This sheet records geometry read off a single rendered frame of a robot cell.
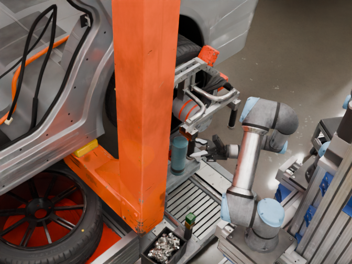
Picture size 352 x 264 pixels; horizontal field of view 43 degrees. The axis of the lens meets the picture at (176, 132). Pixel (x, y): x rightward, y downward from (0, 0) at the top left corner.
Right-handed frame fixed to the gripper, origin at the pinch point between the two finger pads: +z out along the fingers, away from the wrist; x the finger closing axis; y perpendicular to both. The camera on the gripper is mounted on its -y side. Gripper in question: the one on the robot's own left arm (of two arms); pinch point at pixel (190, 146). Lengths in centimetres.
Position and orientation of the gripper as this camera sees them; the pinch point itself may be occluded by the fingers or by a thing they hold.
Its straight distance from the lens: 230.2
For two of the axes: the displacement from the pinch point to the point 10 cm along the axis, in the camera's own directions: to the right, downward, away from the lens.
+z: -10.0, -0.5, -0.4
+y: -0.6, 6.9, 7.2
